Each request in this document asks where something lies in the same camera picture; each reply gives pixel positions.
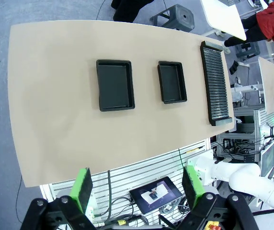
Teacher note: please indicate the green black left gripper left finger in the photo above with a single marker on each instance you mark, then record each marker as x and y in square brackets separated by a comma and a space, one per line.
[82, 191]

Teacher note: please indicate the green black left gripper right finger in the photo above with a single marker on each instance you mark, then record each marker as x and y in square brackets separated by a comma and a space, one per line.
[192, 187]

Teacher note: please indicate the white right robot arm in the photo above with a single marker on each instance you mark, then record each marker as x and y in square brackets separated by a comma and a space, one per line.
[244, 178]

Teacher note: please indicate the black ESD tray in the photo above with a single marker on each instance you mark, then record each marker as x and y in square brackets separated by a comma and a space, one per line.
[115, 86]
[171, 82]

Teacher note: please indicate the black tablet screen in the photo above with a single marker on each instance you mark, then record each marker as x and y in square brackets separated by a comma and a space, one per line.
[156, 195]

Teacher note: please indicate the red yellow emergency stop button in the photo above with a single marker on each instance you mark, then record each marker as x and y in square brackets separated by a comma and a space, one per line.
[213, 225]

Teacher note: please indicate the background monitor screen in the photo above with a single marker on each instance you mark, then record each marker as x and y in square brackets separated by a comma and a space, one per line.
[268, 157]

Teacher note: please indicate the black slotted PCB rack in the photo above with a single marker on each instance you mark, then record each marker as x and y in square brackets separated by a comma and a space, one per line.
[214, 83]

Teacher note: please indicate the wooden background table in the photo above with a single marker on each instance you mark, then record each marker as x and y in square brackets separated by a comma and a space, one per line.
[273, 83]

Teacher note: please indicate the grey plastic stool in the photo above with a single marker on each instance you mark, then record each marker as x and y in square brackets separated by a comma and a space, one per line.
[246, 49]

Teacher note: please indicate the grey metal stool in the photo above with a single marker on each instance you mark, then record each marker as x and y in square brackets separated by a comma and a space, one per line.
[182, 15]

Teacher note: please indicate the white side table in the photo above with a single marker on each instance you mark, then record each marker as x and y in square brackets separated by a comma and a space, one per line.
[223, 16]

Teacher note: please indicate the person in red jacket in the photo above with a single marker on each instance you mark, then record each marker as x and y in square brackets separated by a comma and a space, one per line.
[273, 19]

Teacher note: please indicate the person in navy jacket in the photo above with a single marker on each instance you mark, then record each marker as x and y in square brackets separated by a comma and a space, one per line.
[127, 9]

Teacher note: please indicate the aluminium profile frame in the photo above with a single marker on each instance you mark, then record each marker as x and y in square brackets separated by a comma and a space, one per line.
[256, 124]

